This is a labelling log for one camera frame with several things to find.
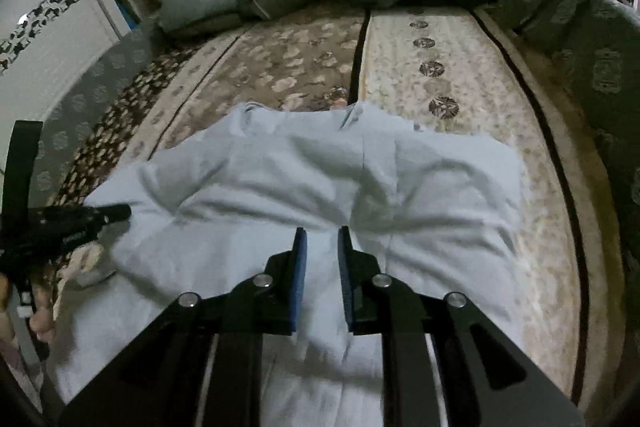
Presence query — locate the white patterned wardrobe door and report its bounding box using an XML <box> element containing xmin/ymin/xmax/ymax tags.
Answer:
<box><xmin>0</xmin><ymin>0</ymin><xmax>135</xmax><ymax>130</ymax></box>

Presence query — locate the floral bed blanket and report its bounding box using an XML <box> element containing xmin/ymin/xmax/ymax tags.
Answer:
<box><xmin>45</xmin><ymin>2</ymin><xmax>603</xmax><ymax>427</ymax></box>

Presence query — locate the light blue puffer jacket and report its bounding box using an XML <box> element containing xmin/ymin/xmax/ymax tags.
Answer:
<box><xmin>47</xmin><ymin>101</ymin><xmax>527</xmax><ymax>427</ymax></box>

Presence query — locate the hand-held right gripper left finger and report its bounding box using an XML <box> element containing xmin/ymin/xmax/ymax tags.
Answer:
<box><xmin>60</xmin><ymin>227</ymin><xmax>309</xmax><ymax>427</ymax></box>

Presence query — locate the person's left hand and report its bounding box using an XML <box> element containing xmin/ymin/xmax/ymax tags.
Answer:
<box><xmin>27</xmin><ymin>304</ymin><xmax>58</xmax><ymax>346</ymax></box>

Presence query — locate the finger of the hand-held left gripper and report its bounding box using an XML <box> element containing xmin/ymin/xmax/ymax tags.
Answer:
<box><xmin>75</xmin><ymin>203</ymin><xmax>133</xmax><ymax>239</ymax></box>

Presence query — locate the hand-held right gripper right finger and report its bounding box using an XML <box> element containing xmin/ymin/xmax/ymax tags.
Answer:
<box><xmin>337</xmin><ymin>225</ymin><xmax>587</xmax><ymax>427</ymax></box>

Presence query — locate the floral patterned bed mattress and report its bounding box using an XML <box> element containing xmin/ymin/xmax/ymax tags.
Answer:
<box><xmin>34</xmin><ymin>0</ymin><xmax>640</xmax><ymax>414</ymax></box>

